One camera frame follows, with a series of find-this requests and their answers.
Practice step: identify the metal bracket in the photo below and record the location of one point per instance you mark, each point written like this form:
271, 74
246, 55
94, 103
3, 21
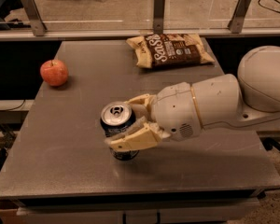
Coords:
236, 23
36, 23
158, 16

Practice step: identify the grey rail with glass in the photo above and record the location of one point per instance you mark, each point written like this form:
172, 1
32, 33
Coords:
27, 35

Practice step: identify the blue pepsi can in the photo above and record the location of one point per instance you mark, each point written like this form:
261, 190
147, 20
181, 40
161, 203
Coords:
118, 125

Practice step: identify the white table frame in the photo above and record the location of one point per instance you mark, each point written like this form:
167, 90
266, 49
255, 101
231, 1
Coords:
216, 211

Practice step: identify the red apple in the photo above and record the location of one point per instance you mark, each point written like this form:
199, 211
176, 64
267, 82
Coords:
54, 72

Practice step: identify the right metal bracket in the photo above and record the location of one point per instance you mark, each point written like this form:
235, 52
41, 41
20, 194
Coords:
236, 23

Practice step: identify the left metal bracket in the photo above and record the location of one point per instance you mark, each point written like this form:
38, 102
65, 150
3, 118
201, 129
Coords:
36, 23

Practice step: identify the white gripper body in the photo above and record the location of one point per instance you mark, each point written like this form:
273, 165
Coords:
174, 109

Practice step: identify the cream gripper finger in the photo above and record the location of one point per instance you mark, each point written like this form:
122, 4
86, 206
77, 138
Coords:
141, 105
143, 134

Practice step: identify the brown chip bag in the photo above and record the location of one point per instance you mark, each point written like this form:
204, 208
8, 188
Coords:
155, 51

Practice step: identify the cardboard box under table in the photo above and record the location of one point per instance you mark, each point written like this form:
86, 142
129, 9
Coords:
8, 213

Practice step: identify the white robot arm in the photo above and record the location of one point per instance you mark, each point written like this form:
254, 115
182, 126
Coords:
248, 100

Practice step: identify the middle metal bracket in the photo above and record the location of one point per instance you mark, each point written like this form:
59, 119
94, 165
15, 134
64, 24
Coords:
158, 16

